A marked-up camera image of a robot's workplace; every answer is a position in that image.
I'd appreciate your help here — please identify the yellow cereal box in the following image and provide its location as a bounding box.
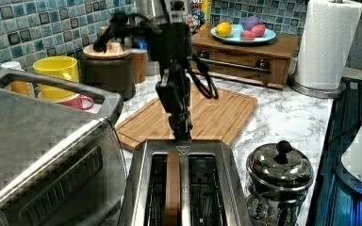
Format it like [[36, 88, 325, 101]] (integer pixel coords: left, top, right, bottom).
[[187, 0, 211, 35]]

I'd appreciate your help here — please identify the yellow toy lemon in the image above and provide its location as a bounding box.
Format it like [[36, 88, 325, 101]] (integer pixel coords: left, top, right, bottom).
[[215, 22, 232, 38]]

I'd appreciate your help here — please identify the glass french press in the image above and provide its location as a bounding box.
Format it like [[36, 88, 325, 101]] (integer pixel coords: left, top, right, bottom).
[[246, 140, 314, 226]]

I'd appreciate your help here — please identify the yellow mug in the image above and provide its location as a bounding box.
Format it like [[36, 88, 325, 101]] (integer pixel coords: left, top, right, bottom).
[[33, 56, 79, 101]]

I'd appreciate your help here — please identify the white bottle with orange liquid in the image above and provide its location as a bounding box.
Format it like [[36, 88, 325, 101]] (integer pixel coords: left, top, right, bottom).
[[1, 61, 32, 96]]

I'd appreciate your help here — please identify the bamboo cutting board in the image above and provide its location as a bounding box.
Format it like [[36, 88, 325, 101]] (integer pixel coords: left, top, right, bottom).
[[116, 86, 257, 152]]

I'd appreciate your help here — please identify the silver two-slot toaster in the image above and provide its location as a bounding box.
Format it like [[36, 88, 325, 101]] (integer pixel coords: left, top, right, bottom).
[[118, 139, 252, 226]]

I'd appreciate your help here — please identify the light blue plate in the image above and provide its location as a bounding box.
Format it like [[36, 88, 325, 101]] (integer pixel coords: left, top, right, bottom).
[[210, 24, 276, 44]]

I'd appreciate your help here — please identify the red toy strawberry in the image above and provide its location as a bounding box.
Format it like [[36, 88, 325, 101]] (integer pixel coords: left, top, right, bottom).
[[240, 30, 255, 40], [251, 24, 266, 38]]

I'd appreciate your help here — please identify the purple toy eggplant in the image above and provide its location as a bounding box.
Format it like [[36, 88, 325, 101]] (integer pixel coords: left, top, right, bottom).
[[242, 16, 261, 30]]

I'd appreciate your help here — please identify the brown wooden cup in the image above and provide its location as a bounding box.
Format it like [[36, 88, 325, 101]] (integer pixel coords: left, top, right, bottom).
[[132, 49, 146, 84]]

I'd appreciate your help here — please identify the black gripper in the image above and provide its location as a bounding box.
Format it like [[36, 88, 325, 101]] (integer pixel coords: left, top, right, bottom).
[[169, 111, 192, 142]]

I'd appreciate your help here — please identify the stainless toaster oven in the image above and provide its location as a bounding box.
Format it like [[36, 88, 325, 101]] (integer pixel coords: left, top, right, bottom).
[[0, 70, 126, 226]]

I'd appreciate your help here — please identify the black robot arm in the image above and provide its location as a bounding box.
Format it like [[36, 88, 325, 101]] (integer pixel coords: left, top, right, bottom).
[[93, 0, 219, 142]]

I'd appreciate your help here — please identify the dark canister with wooden lid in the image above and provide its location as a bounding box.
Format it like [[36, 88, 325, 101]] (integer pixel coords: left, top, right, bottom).
[[80, 40, 136, 101]]

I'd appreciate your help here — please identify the paper towel roll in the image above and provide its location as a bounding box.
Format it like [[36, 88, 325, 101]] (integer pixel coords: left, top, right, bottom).
[[288, 0, 362, 99]]

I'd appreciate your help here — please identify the wooden drawer box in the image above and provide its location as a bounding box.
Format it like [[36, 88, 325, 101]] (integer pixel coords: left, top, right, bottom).
[[191, 30, 299, 89]]

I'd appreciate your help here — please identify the pink mug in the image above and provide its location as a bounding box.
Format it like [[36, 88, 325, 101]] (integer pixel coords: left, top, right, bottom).
[[60, 95, 94, 110]]

